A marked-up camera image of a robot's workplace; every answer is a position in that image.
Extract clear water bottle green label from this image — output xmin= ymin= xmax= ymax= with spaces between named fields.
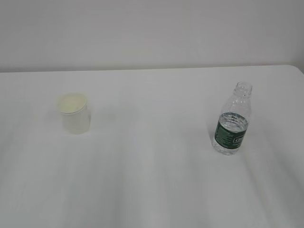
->
xmin=212 ymin=82 xmax=252 ymax=155

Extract white paper cup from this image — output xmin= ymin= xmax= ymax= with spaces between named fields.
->
xmin=57 ymin=93 xmax=91 ymax=135

